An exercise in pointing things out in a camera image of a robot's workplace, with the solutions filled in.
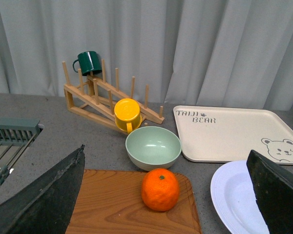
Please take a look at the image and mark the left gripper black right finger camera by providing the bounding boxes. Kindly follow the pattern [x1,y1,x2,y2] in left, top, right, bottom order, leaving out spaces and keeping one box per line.
[246,150,293,234]

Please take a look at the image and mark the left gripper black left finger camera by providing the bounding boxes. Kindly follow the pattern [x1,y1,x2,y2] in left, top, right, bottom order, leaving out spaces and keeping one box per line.
[0,145,85,234]

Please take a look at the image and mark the white round plate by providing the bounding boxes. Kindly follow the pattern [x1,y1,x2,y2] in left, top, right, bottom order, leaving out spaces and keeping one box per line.
[210,160,269,234]

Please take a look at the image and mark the orange mandarin fruit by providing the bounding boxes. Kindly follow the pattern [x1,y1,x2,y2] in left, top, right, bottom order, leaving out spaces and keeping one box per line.
[141,168,180,212]

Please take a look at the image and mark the wooden cutting board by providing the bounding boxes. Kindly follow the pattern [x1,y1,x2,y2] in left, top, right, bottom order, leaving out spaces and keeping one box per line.
[66,169,202,234]

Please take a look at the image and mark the grey-green dish drainer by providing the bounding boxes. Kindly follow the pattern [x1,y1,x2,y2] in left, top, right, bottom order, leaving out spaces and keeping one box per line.
[0,117,43,186]

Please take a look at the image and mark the beige bear tray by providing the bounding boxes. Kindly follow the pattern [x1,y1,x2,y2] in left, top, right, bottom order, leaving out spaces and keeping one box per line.
[173,105,293,165]

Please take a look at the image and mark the wooden dish rack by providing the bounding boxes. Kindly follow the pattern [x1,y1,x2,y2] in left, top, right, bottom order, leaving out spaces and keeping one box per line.
[62,59,166,135]

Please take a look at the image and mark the light green bowl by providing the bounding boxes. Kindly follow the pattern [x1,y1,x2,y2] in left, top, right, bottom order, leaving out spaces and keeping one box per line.
[125,126,182,171]

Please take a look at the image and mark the yellow mug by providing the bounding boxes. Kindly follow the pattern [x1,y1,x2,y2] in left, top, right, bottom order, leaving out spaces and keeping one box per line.
[114,98,142,134]

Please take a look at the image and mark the grey curtain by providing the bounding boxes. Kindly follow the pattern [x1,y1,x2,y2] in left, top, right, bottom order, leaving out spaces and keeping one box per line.
[0,0,293,111]

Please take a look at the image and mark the dark green mug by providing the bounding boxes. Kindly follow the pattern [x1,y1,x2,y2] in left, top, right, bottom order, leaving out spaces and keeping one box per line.
[72,51,102,76]

